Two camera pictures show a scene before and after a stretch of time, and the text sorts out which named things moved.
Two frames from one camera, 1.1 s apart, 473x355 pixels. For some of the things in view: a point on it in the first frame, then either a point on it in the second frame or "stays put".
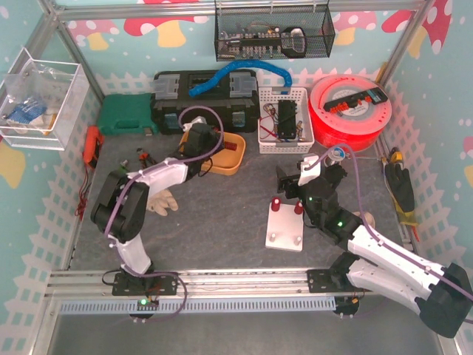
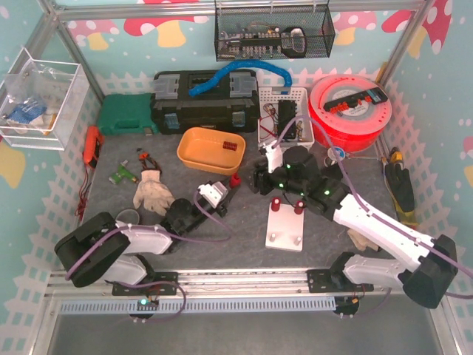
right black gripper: x=295 y=186 → x=261 y=179
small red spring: x=230 y=146 stays put
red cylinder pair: x=276 y=203 stays put
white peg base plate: x=284 y=228 stays put
